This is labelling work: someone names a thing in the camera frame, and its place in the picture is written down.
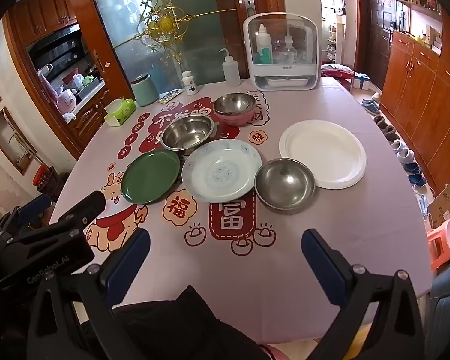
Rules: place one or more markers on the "pink kitchen appliance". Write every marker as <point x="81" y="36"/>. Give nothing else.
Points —
<point x="66" y="101"/>

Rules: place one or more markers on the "flat-bottomed steel bowl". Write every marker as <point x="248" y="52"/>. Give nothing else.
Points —
<point x="187" y="131"/>

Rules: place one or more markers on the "green plate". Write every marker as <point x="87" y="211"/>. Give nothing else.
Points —
<point x="150" y="176"/>

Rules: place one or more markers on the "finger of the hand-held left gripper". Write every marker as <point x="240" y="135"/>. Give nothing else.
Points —
<point x="33" y="204"/>
<point x="92" y="202"/>

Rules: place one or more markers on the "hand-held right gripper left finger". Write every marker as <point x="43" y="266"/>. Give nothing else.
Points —
<point x="135" y="255"/>

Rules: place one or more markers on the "clear plastic bottle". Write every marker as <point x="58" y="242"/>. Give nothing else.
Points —
<point x="288" y="52"/>

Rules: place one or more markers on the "gold door ornament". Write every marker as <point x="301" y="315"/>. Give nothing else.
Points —
<point x="167" y="22"/>

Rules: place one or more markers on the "wooden cabinet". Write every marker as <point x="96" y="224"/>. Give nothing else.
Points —
<point x="416" y="93"/>

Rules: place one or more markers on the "translucent wash bottle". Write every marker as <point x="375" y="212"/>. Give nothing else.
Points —
<point x="230" y="69"/>

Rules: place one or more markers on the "pale green canister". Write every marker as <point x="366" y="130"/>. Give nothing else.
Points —
<point x="144" y="92"/>

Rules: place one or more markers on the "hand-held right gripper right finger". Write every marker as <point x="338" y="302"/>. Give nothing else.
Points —
<point x="322" y="258"/>

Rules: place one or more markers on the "white pill bottle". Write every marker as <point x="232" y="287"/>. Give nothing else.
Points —
<point x="189" y="84"/>

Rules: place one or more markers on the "red cushion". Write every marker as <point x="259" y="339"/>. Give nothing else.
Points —
<point x="337" y="70"/>

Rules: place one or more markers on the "green tissue pack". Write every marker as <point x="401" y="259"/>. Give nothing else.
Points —
<point x="120" y="111"/>

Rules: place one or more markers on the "pink plastic stool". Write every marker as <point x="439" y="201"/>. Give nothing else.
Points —
<point x="444" y="242"/>

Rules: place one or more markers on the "dark wooden door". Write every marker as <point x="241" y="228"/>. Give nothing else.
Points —
<point x="378" y="45"/>

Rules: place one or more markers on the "blue chair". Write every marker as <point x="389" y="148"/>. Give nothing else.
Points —
<point x="448" y="307"/>

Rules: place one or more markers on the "white tray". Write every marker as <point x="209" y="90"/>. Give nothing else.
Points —
<point x="287" y="81"/>

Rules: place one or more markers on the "round steel bowl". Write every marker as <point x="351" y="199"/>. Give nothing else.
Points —
<point x="285" y="185"/>

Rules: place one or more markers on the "white storage box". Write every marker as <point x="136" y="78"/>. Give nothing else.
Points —
<point x="281" y="71"/>

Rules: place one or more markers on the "white floral plate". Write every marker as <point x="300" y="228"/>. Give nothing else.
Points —
<point x="221" y="172"/>

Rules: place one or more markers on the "dark cloth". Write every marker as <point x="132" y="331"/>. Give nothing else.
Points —
<point x="187" y="326"/>

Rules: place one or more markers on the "pink steel-lined bowl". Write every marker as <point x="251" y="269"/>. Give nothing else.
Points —
<point x="234" y="120"/>

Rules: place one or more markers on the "blister pack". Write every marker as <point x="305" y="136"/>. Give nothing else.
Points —
<point x="169" y="96"/>

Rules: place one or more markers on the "white bottle with teal label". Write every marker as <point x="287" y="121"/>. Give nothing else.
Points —
<point x="264" y="47"/>

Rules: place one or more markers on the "row of shoes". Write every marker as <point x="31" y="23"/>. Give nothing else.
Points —
<point x="401" y="150"/>

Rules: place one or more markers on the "blue and white box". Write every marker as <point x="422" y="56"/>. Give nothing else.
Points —
<point x="362" y="81"/>

